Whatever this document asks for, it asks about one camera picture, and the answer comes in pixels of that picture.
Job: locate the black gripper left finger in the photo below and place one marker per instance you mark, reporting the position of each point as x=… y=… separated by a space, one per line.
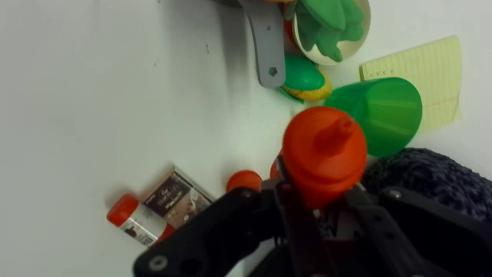
x=231 y=231

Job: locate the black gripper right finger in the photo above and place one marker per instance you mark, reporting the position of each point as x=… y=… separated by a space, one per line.
x=425 y=235

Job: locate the tall red sauce bottle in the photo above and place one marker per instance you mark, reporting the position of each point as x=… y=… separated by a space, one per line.
x=324 y=147

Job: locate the short red bottle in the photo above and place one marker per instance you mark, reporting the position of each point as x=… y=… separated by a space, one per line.
x=245 y=180

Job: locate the dark knitted cloth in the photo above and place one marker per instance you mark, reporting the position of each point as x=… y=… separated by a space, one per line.
x=436 y=174

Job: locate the spice jar with red cap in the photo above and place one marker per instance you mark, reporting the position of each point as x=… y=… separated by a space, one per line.
x=164 y=204

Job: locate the green plastic cup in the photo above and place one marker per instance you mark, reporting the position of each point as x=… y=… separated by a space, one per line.
x=385 y=112

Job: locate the yellow notepad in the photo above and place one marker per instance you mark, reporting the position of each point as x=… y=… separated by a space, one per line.
x=425 y=66

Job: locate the green and yellow toy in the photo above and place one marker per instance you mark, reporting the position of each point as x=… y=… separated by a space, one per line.
x=305 y=77

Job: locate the white round toy dish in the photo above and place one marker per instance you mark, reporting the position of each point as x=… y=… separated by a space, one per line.
x=354 y=47

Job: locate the green toy leafy vegetable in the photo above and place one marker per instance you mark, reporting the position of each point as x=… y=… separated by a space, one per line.
x=328 y=23

